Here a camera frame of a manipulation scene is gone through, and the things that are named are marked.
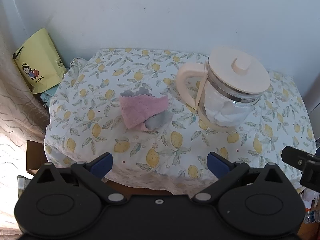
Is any pink and grey dish cloth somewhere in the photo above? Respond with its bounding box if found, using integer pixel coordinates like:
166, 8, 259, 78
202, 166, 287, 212
119, 84, 173, 132

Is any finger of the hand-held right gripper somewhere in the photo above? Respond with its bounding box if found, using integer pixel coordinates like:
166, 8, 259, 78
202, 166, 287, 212
281, 146, 320, 172

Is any white paper towel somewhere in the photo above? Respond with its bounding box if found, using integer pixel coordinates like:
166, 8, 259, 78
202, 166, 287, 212
205, 97, 250, 127

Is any cream kettle lid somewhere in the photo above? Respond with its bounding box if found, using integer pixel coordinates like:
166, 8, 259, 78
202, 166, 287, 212
208, 46, 271, 95

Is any lemon print tablecloth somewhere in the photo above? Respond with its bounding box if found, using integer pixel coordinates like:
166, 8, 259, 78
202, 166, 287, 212
44, 47, 317, 195

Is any glass kettle with cream handle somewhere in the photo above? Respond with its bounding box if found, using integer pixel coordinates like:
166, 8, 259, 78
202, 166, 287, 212
176, 46, 271, 132

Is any beige curtain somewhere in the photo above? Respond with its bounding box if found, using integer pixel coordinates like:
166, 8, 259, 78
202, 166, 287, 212
0, 30, 50, 230

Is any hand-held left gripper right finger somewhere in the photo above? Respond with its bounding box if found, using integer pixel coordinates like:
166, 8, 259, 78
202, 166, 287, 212
193, 152, 287, 204

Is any white plastic bag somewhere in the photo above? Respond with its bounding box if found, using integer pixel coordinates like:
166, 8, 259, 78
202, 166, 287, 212
301, 189, 318, 209

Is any yellow paper bag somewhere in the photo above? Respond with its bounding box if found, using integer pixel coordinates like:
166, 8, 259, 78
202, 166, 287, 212
12, 28, 67, 94

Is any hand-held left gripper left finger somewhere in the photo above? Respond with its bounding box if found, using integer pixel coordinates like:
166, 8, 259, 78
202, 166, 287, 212
33, 152, 127, 204

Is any brown cardboard box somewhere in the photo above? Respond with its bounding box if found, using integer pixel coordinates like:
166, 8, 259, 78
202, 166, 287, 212
26, 140, 50, 175

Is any clear water bottle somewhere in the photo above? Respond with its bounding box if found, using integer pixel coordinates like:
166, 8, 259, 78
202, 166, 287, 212
304, 209, 320, 224

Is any teal box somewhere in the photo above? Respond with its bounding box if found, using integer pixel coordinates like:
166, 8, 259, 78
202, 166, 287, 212
40, 86, 60, 105

